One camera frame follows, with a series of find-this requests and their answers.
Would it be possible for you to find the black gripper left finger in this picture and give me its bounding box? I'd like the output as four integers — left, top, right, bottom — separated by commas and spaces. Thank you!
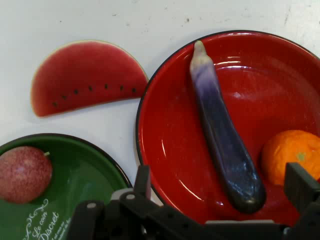
133, 164, 153, 201

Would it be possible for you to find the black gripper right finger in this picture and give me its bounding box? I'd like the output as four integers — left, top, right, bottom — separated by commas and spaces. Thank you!
284, 162, 320, 219

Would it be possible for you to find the purple toy eggplant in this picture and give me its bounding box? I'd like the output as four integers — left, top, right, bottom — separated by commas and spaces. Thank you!
189, 39, 267, 215

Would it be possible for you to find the orange toy mandarin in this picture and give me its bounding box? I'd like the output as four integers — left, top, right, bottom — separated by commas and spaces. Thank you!
260, 129, 320, 187

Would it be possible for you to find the red round plate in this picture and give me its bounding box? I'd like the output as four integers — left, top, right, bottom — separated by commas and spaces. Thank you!
135, 29, 320, 226

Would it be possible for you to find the green round plate with lettering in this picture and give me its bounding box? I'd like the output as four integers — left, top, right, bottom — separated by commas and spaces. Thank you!
0, 133, 134, 240

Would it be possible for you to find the toy watermelon slice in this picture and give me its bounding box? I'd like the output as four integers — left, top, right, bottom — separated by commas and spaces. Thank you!
30, 39, 150, 118

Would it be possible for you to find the dark red toy passion fruit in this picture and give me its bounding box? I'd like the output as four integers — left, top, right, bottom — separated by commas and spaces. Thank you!
0, 146, 54, 205

